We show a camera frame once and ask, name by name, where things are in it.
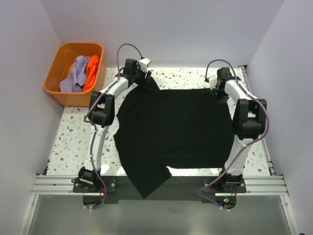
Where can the orange t shirt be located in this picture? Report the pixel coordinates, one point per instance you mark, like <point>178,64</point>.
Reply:
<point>91,72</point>

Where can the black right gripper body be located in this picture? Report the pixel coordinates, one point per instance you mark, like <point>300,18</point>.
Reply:
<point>218,96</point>

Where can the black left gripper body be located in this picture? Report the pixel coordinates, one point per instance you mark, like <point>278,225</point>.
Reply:
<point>141,76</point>

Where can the black t shirt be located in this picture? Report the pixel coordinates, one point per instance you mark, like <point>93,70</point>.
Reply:
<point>163,129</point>

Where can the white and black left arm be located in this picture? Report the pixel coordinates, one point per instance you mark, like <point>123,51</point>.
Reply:
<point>101,115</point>

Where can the orange plastic basket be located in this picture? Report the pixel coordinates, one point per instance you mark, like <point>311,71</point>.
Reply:
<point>60,68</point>

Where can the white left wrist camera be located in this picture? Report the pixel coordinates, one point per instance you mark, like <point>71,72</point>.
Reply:
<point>144,64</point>

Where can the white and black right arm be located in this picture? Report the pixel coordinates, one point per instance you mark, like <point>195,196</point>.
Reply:
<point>248,124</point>

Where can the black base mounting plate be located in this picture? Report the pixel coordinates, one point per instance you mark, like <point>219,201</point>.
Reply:
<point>184,188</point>

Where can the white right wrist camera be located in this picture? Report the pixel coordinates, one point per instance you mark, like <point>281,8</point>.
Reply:
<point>212,81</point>

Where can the lavender t shirt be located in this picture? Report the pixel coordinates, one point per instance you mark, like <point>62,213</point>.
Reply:
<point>76,78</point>

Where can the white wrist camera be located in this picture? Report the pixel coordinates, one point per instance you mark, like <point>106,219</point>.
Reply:
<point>144,64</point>
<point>212,81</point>

